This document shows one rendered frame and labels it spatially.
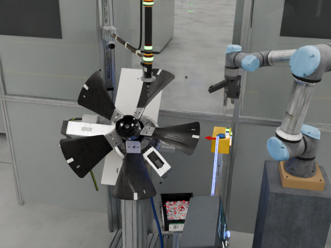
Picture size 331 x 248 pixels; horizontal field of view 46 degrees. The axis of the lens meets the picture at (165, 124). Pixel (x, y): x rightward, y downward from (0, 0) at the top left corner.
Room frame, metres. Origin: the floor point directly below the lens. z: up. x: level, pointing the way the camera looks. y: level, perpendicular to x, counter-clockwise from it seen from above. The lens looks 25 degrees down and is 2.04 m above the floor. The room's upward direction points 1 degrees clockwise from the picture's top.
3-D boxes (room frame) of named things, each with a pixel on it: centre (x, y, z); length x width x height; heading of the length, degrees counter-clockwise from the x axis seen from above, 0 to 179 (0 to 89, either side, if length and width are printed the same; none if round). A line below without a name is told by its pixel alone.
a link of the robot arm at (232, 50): (1.93, -0.34, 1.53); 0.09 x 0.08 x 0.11; 31
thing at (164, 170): (1.78, 0.03, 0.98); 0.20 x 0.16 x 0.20; 170
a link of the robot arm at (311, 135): (1.64, -0.66, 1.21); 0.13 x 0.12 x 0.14; 121
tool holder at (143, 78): (1.76, 0.09, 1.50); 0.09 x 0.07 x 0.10; 25
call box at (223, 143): (1.98, -0.32, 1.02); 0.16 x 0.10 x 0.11; 170
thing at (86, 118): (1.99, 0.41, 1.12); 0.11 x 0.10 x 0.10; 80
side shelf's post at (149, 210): (2.32, 0.10, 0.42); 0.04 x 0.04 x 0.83; 80
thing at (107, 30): (2.32, 0.35, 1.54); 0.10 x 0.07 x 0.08; 25
